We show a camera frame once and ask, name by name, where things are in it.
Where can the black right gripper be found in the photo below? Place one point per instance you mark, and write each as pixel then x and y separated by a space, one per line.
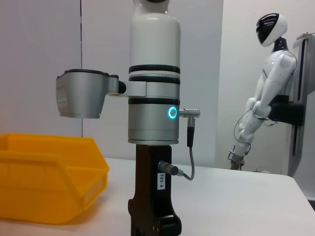
pixel 147 184

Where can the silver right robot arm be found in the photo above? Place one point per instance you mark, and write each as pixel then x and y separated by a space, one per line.
pixel 155 49

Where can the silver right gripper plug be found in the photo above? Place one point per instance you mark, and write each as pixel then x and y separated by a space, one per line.
pixel 168 168

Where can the yellow plastic bin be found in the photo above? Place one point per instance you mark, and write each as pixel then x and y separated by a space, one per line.
pixel 37 172

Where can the white humanoid robot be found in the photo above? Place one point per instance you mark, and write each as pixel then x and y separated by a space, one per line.
pixel 275 73

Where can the grey robot stand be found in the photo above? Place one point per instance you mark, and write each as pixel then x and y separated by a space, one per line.
pixel 307 86

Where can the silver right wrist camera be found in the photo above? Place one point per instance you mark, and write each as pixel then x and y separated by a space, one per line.
pixel 81 96

